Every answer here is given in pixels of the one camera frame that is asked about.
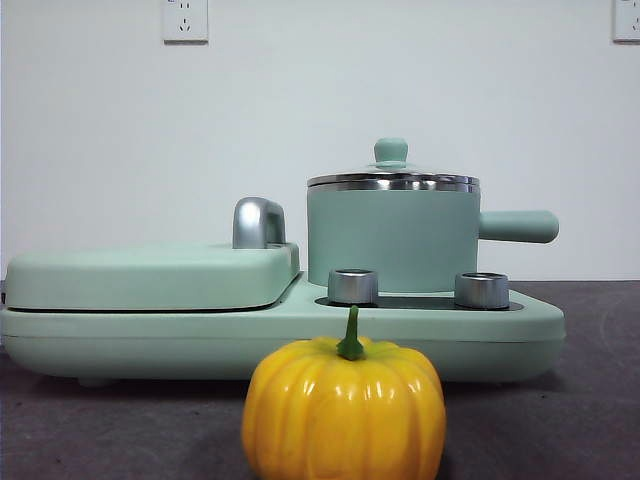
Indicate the glass lid with green knob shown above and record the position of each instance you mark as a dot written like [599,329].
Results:
[391,150]

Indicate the yellow pumpkin with green stem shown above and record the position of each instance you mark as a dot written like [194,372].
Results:
[345,415]

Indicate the silver control dial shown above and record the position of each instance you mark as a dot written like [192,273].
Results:
[481,291]
[352,287]

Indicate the mint green hinged griddle cover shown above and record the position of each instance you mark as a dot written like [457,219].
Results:
[125,275]

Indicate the mint green breakfast machine base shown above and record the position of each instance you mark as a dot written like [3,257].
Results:
[150,345]

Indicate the white wall socket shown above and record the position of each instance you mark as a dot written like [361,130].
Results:
[185,22]
[627,20]

